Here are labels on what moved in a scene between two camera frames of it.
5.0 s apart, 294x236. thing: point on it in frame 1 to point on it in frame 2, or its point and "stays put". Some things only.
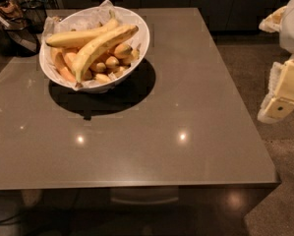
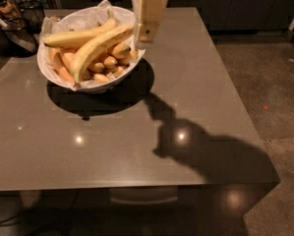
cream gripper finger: x=285 y=89 to x=148 y=5
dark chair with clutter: x=17 y=16 stays put
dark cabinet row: x=222 y=8 stays put
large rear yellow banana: x=73 y=39 stays put
